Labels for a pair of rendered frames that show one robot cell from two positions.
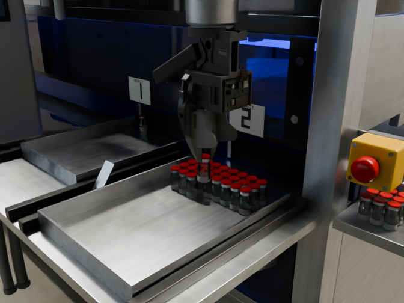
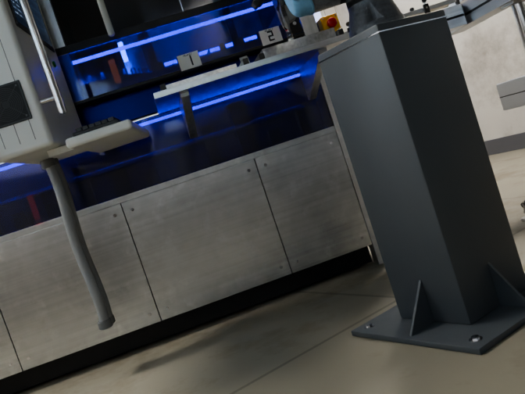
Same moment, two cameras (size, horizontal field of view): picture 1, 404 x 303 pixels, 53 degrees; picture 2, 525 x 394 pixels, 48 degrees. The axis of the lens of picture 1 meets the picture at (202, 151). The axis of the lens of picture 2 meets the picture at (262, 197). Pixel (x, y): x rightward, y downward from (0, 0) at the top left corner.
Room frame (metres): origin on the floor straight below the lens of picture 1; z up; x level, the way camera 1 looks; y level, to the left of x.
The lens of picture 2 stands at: (-0.53, 1.95, 0.58)
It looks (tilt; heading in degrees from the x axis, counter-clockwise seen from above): 4 degrees down; 308
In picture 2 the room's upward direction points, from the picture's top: 18 degrees counter-clockwise
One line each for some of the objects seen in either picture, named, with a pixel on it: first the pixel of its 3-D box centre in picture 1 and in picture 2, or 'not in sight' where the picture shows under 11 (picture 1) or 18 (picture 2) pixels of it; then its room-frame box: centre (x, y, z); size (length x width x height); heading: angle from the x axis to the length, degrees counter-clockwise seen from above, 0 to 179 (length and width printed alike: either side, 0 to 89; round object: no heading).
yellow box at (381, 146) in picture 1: (379, 160); (328, 26); (0.60, -0.28, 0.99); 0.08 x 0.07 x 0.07; 135
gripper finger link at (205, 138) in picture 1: (203, 139); (290, 16); (0.60, 0.00, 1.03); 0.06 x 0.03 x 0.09; 45
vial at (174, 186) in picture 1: (175, 178); not in sight; (0.73, 0.05, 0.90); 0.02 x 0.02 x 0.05
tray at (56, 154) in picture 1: (112, 145); (200, 87); (0.93, 0.22, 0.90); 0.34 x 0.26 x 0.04; 135
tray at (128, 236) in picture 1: (168, 211); (290, 54); (0.61, 0.06, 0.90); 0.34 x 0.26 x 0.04; 135
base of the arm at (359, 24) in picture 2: not in sight; (373, 15); (0.11, 0.42, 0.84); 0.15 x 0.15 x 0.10
